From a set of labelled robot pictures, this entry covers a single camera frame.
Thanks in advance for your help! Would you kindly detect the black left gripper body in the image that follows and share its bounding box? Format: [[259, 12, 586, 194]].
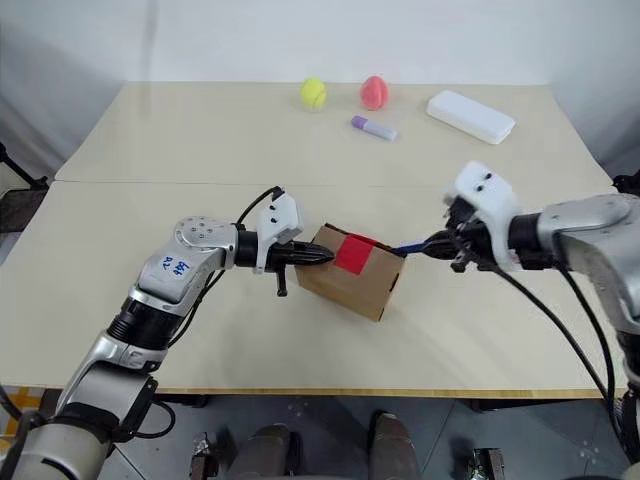
[[266, 241, 302, 298]]

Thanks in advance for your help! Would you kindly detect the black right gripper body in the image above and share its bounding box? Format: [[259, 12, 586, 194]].
[[441, 196, 495, 274]]

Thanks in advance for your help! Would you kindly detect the brown cardboard box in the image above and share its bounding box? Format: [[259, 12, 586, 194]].
[[294, 223, 407, 323]]

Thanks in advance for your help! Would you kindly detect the red tape strip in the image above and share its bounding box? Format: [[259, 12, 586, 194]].
[[334, 232, 379, 276]]

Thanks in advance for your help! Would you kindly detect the white rectangular case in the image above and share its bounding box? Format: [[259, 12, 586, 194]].
[[425, 89, 517, 147]]

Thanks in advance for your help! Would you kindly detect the purple capped marker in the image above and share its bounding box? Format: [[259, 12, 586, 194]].
[[350, 114, 400, 143]]

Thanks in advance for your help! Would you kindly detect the yellow tennis ball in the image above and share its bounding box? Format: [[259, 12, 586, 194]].
[[299, 75, 329, 110]]

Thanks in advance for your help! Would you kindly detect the pink peach toy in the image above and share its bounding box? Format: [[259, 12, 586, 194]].
[[359, 74, 391, 111]]

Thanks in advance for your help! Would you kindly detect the dark stand part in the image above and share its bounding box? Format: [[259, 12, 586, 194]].
[[611, 168, 640, 200]]

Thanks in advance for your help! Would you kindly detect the grey rounded shape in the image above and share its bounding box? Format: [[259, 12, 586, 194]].
[[369, 410, 422, 480], [233, 423, 305, 480]]

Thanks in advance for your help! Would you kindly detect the shiny metal foot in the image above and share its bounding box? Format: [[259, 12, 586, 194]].
[[191, 431, 222, 480]]

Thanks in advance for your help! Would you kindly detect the black tripod stand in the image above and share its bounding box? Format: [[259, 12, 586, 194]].
[[0, 141, 52, 192]]

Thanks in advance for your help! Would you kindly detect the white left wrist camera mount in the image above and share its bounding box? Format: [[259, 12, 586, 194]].
[[251, 191, 306, 277]]

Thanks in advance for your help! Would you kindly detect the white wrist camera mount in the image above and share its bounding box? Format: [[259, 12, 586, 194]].
[[441, 160, 524, 274], [251, 191, 306, 277]]

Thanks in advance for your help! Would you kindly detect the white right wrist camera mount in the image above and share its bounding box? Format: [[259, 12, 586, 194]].
[[441, 160, 524, 274]]

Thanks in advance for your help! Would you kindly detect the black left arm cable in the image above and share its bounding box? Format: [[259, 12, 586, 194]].
[[167, 186, 287, 349]]

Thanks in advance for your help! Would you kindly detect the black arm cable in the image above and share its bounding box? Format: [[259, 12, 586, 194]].
[[467, 252, 635, 466], [555, 257, 617, 409], [167, 186, 287, 349]]

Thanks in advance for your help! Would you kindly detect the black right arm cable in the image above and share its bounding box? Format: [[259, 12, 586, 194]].
[[555, 257, 617, 409], [467, 252, 635, 466]]

